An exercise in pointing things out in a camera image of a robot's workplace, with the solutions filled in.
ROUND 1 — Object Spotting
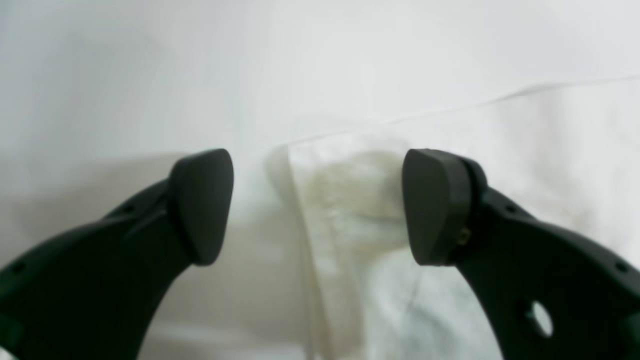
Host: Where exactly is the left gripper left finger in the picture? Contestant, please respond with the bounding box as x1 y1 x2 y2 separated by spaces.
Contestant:
0 148 234 360

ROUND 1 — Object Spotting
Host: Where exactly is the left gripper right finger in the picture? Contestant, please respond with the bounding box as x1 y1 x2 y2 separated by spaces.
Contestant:
401 148 640 360

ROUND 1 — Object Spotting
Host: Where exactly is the white printed t-shirt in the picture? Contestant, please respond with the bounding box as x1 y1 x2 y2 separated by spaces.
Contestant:
269 77 639 360

